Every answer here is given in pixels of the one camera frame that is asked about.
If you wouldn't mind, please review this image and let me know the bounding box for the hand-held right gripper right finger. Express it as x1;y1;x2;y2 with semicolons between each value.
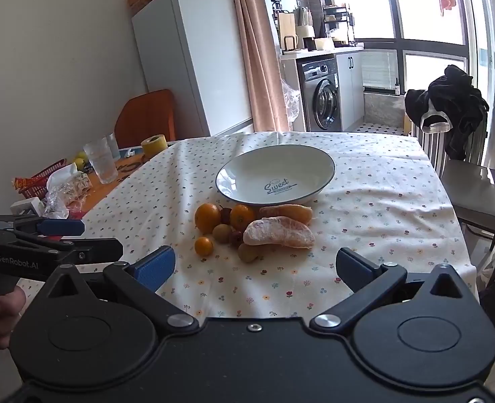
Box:
310;248;472;339

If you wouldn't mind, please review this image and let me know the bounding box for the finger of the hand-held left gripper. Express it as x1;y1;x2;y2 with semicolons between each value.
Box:
16;233;124;263
0;215;86;238

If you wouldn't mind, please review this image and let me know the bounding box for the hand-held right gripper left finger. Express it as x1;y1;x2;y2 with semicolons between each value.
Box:
41;245;200;339

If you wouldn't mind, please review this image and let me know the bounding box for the small orange kumquat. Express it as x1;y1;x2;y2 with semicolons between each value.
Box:
194;236;214;257

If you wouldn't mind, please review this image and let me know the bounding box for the brown kiwi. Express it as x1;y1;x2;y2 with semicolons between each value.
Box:
212;224;234;244
237;241;262;263

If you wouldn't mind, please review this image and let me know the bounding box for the pale peeled pomelo segment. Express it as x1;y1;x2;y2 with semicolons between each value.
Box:
243;216;316;250

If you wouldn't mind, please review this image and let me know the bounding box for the white plate with dark rim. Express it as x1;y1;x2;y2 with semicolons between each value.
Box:
215;145;336;207

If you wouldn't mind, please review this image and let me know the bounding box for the person's left hand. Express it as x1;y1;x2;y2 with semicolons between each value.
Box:
0;287;26;350

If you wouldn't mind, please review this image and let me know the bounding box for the printed tissue pack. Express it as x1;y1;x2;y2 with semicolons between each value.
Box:
45;165;93;219

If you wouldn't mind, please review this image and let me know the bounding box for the red plastic basket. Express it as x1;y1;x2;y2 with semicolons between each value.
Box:
18;159;68;199

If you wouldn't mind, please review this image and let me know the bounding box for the red snack packet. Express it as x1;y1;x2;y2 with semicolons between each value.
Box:
12;176;49;190

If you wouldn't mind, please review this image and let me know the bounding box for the large tangerine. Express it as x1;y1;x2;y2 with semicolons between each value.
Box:
194;203;222;235
230;204;256;233

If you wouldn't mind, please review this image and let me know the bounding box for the white floral tablecloth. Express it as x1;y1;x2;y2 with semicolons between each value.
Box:
20;131;480;320

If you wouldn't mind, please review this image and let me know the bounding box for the tall clear drinking glass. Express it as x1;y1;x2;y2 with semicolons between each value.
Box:
83;136;118;185

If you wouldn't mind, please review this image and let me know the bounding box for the orange printed table mat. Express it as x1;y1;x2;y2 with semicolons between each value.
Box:
77;147;177;211

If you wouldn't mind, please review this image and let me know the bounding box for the short clear drinking glass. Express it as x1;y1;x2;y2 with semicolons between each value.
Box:
105;133;122;161

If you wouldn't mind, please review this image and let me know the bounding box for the yellow tape roll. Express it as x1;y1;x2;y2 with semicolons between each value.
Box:
141;135;167;157

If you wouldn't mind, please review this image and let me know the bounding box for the orange chair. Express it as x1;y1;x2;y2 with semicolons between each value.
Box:
115;89;177;149

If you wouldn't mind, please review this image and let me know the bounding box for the grey chair with striped back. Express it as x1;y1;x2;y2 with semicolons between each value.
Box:
411;113;495;236

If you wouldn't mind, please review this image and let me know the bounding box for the clear plastic hanger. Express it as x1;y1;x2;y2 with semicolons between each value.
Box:
419;109;452;134

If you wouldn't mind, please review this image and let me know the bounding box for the silver washing machine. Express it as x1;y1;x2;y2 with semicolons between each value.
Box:
296;58;343;132

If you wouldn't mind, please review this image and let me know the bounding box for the clear plastic bag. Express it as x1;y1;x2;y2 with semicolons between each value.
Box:
280;78;303;123

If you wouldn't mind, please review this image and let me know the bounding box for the white kitchen cabinet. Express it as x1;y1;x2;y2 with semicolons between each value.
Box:
335;49;365;131

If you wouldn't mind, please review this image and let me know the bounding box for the white refrigerator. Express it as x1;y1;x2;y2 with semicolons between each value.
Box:
131;0;255;137

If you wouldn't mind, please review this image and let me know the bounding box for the pink curtain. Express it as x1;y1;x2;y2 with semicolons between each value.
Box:
226;0;292;133

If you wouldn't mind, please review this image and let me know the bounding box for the white utensil holder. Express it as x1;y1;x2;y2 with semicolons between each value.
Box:
295;6;316;49

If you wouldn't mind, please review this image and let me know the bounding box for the black dish rack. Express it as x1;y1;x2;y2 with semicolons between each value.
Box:
322;3;356;47

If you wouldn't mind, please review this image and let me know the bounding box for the wooden cutting board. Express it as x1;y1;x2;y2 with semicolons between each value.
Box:
277;12;297;49

